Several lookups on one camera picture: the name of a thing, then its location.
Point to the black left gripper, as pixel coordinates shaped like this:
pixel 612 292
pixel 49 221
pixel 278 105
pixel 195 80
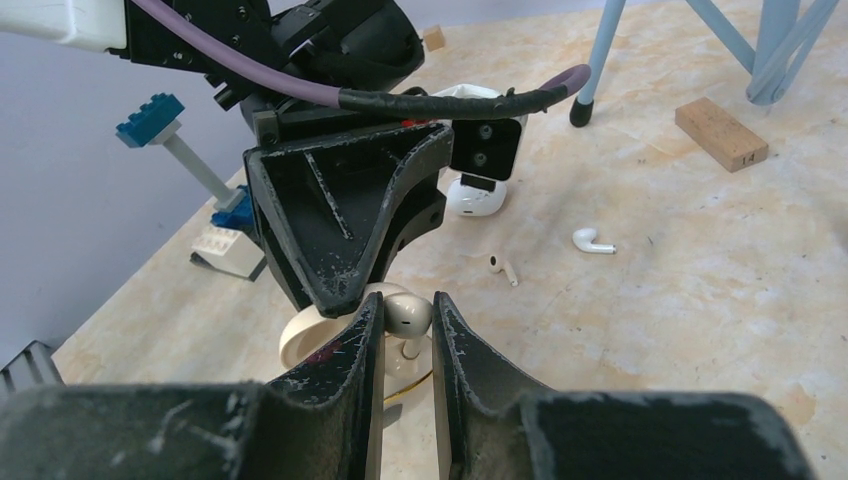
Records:
pixel 322 205

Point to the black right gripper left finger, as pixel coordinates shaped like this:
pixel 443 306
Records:
pixel 322 419

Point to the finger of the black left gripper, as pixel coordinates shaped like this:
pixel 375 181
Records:
pixel 421 211

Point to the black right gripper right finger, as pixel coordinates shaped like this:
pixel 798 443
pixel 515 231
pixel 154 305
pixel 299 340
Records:
pixel 494 421

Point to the beige charging case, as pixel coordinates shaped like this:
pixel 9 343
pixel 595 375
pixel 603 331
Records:
pixel 308 331

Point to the beige earbud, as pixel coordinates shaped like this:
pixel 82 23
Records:
pixel 408 317
pixel 498 265

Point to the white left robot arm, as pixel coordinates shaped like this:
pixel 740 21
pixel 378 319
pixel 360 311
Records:
pixel 99 26

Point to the white earbud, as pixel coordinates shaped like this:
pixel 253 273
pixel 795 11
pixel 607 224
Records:
pixel 584 240

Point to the small wooden cube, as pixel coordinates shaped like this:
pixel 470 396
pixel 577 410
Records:
pixel 434 38

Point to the flat wooden block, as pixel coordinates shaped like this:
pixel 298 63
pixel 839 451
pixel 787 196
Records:
pixel 730 143

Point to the light blue tripod stand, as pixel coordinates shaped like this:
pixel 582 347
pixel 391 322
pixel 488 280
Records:
pixel 785 39

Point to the aluminium frame rail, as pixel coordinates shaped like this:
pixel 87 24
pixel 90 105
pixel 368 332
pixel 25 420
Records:
pixel 31 367

